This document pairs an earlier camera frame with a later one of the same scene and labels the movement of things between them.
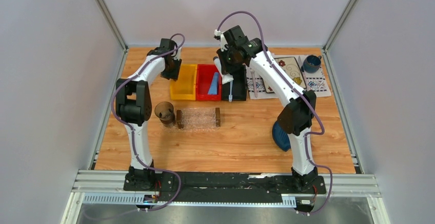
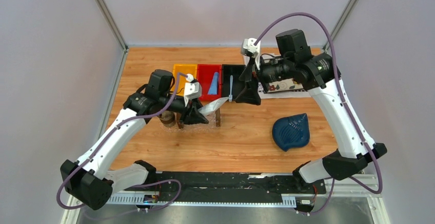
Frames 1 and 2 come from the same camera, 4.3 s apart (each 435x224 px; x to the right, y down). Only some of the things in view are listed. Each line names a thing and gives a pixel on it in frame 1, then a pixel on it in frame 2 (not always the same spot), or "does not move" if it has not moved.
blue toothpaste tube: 214,86 does not move
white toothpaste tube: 225,77 -> 210,108
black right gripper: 226,67 -> 249,94
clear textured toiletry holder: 201,119 does not move
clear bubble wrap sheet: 194,120 does not move
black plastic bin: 239,86 does not move
